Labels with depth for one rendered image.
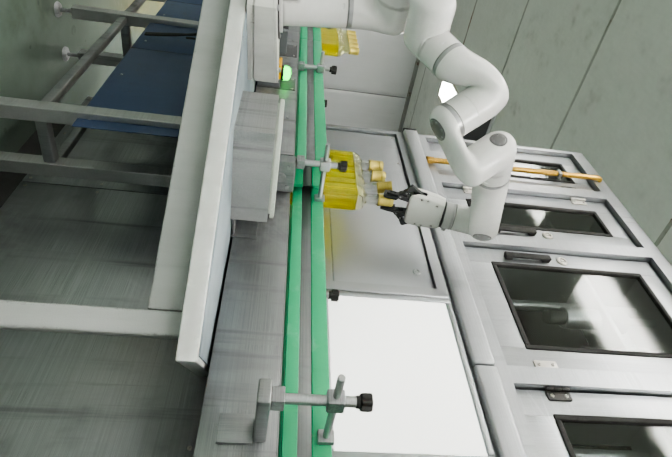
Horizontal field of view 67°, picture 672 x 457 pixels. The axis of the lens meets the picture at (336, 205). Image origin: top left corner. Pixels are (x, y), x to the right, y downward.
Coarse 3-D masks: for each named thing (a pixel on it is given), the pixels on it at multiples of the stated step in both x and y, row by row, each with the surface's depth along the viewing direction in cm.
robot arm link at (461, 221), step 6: (456, 210) 140; (462, 210) 140; (468, 210) 140; (456, 216) 139; (462, 216) 139; (468, 216) 139; (456, 222) 140; (462, 222) 139; (468, 222) 139; (456, 228) 141; (462, 228) 140
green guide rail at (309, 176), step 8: (296, 112) 165; (296, 120) 160; (296, 128) 156; (296, 136) 152; (296, 144) 149; (296, 168) 139; (304, 168) 140; (312, 168) 140; (296, 176) 136; (304, 176) 137; (312, 176) 137; (320, 176) 138; (296, 184) 133; (304, 184) 134; (312, 184) 134
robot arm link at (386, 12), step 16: (352, 0) 113; (368, 0) 114; (384, 0) 112; (400, 0) 111; (352, 16) 114; (368, 16) 114; (384, 16) 115; (400, 16) 114; (384, 32) 118; (400, 32) 119
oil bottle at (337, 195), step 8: (328, 184) 142; (336, 184) 142; (344, 184) 143; (352, 184) 143; (328, 192) 139; (336, 192) 139; (344, 192) 140; (352, 192) 140; (360, 192) 141; (328, 200) 140; (336, 200) 140; (344, 200) 140; (352, 200) 141; (360, 200) 141; (336, 208) 142; (344, 208) 142; (352, 208) 142; (360, 208) 143
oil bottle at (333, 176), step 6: (330, 174) 146; (336, 174) 146; (342, 174) 147; (348, 174) 147; (354, 174) 148; (330, 180) 144; (336, 180) 144; (342, 180) 144; (348, 180) 145; (354, 180) 145; (360, 180) 146
